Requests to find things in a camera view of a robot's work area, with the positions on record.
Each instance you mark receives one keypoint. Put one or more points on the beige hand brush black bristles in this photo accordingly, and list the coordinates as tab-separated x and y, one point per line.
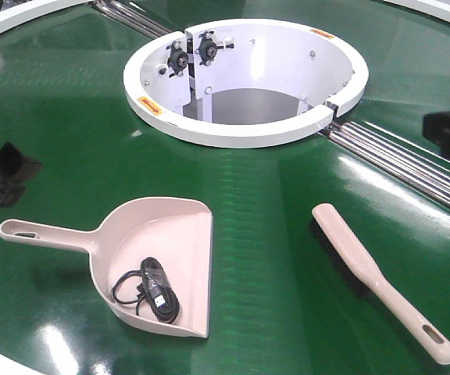
360	271

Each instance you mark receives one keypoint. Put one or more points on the steel rollers right strip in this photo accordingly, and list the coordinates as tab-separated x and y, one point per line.
427	177

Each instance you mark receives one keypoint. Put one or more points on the black bearing mount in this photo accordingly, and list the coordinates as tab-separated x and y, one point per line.
178	59
209	47

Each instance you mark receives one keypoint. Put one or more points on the steel rollers top-left strip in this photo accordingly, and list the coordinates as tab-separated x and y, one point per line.
132	17

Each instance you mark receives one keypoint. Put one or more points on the right black bearing mount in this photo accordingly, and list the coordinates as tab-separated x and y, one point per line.
209	47

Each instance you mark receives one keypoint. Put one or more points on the left black bearing mount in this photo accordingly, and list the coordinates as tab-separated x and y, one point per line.
178	59

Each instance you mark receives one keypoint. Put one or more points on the pink plastic dustpan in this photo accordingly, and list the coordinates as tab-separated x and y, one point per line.
178	232

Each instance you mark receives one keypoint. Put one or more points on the white central ring housing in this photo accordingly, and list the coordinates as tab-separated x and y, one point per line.
326	77

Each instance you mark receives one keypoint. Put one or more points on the orange arrow warning sticker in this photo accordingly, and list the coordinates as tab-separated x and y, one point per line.
151	106

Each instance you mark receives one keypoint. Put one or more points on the white outer rim top-left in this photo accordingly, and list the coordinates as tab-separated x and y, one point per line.
20	14

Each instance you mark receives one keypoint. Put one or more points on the orange sticker top rim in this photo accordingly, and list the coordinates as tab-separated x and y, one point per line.
322	33

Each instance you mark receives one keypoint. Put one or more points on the white outer rim top-right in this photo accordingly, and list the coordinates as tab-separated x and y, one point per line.
439	9

